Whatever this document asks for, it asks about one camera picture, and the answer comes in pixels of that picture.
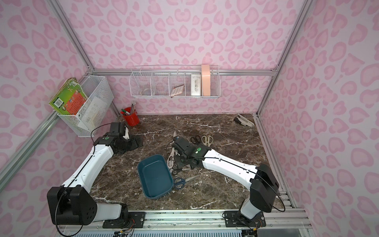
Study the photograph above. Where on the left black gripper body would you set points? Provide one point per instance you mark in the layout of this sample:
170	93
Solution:
132	142

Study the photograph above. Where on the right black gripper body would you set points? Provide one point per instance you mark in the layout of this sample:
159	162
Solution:
177	155

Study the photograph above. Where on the pink handled scissors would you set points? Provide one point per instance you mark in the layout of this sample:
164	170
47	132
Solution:
170	158

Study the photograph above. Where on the beige kitchen scissors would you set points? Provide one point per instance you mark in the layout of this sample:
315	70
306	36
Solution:
207	140

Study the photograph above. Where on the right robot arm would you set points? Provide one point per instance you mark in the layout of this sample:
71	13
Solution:
259	180

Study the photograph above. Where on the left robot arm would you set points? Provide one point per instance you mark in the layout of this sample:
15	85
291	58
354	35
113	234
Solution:
72	204

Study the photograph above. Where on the small black scissors lower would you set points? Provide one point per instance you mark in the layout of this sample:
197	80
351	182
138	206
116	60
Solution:
176	171

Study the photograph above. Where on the teal plastic storage box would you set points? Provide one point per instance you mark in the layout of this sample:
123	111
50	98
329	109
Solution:
155	177

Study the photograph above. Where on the pink box in basket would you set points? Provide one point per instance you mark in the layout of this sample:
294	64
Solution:
206	80

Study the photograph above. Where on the red pen cup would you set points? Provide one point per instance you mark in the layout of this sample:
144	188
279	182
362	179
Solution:
130	115

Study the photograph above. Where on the white paper in basket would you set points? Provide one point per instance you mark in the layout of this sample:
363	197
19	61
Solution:
91	117

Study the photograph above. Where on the white mesh side basket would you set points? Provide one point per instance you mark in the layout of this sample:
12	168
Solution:
94	86

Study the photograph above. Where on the tape roll in basket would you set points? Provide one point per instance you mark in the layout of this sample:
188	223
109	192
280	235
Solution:
146	91

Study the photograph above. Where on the green red booklet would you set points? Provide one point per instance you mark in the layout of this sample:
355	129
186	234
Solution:
69	99

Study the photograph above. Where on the small pink calculator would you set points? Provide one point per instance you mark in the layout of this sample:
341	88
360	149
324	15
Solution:
178	90

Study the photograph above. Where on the black white stapler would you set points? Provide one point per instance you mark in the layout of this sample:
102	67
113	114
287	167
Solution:
241	120

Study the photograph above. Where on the white card in basket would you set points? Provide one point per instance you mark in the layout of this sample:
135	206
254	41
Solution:
195	84

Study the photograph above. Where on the blue handled scissors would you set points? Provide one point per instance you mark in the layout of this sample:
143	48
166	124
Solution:
179	183

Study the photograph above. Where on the white wire wall basket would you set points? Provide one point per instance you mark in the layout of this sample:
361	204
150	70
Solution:
162	81

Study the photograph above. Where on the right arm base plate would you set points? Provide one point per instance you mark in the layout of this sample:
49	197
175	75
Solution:
236	219

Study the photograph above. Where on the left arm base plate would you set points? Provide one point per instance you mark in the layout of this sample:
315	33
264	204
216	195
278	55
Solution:
132	220

